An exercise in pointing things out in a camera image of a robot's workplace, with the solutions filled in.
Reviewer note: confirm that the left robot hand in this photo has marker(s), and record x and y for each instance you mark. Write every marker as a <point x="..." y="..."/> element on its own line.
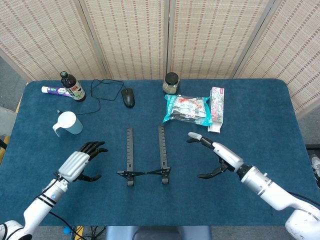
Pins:
<point x="73" y="165"/>

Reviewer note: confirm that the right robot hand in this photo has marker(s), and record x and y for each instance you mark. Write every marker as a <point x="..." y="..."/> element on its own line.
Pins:
<point x="227" y="156"/>

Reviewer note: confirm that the black folding stand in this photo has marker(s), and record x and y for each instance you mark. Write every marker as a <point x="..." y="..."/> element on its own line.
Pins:
<point x="129" y="150"/>

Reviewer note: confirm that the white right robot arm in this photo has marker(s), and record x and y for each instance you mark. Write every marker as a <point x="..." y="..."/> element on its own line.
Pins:
<point x="265" y="187"/>

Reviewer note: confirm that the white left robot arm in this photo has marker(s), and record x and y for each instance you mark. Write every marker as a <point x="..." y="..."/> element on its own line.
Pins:
<point x="42" y="205"/>

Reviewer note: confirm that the floral paper carton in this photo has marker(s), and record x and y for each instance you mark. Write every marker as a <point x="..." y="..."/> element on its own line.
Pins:
<point x="217" y="107"/>

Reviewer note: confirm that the teal snack bag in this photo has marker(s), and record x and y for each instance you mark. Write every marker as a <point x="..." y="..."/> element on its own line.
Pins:
<point x="187" y="107"/>

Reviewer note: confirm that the small blue ball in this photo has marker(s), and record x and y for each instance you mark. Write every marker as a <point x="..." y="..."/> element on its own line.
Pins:
<point x="66" y="230"/>

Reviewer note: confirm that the dark tea bottle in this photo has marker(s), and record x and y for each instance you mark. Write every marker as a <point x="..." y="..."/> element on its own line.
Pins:
<point x="75" y="90"/>

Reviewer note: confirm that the white purple toothpaste tube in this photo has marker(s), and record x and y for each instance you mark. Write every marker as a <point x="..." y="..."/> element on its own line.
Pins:
<point x="52" y="89"/>

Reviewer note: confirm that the blue felt table cloth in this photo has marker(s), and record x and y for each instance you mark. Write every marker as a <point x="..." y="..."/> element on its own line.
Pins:
<point x="150" y="205"/>

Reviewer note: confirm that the black computer mouse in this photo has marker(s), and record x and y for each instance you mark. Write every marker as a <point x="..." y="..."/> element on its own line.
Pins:
<point x="128" y="98"/>

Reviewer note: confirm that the grey sneaker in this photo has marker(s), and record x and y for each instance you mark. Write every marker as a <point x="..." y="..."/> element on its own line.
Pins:
<point x="316" y="166"/>

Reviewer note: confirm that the glass jar black lid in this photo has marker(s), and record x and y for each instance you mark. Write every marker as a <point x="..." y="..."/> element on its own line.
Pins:
<point x="171" y="83"/>

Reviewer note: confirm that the bamboo folding screen panel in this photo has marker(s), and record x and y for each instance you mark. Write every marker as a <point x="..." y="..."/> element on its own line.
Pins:
<point x="50" y="37"/>
<point x="295" y="50"/>
<point x="212" y="37"/>
<point x="132" y="37"/>

